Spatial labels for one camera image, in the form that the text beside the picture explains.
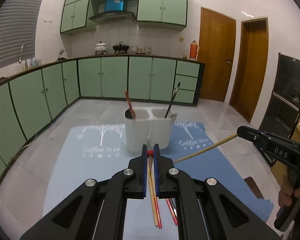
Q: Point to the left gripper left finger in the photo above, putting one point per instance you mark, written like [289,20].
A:
[96,209]

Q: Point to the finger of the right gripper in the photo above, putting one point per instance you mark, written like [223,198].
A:
[265,140]

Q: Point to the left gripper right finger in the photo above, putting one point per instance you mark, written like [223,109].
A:
[206,209]

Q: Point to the red-end bamboo chopstick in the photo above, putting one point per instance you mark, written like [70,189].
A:
[172,212]
[132,113]
[151,153]

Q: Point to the black spoon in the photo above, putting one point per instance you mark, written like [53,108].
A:
[128,114]

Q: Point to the right hand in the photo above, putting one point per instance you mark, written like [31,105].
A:
[287,192]

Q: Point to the brown stool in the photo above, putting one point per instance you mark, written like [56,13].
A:
[254,188]

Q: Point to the dark blue mat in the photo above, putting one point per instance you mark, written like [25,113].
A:
[190,137]

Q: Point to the wooden door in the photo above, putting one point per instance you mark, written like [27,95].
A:
[251,68]
[216,50]

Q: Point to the white double utensil holder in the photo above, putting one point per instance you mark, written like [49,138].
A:
[149,128]

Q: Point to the orange thermos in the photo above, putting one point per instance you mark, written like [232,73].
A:
[193,50]

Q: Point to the green lower cabinets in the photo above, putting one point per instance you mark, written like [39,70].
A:
[31,100]

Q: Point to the green cabinets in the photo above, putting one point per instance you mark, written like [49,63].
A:
[171,14]
[31,100]

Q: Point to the chrome faucet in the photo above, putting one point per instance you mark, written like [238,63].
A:
[23,56]

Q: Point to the white pot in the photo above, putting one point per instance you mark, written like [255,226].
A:
[100,48]

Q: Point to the black wok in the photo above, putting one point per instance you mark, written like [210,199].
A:
[121,48]

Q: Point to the green upper cabinets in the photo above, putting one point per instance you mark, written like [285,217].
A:
[171,14]

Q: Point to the range hood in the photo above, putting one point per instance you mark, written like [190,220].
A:
[113,16]

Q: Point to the grey window blind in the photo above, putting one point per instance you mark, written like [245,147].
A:
[18,25]

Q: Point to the blue box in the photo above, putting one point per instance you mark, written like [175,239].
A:
[114,5]

